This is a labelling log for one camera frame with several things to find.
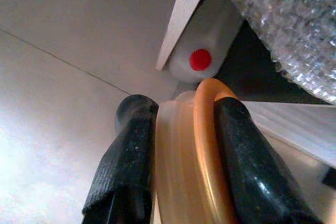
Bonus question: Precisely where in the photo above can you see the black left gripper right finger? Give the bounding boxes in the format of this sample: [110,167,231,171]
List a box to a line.
[213,97,322,224]

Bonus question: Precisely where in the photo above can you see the yellow plastic bowl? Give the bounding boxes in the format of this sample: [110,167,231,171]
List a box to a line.
[154,78,249,224]

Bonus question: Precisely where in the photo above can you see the black fridge foot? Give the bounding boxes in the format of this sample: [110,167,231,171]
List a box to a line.
[321,167,336,187]

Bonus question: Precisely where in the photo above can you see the white fridge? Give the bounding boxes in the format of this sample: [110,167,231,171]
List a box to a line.
[243,100,336,166]

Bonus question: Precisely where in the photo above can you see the white jug with red cap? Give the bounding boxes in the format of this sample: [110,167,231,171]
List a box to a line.
[167,0,244,83]

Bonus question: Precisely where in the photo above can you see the tall white panel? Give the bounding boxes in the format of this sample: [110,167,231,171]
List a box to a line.
[155,0,205,72]

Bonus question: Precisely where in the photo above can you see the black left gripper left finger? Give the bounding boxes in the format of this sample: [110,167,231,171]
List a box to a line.
[81,94,160,224]

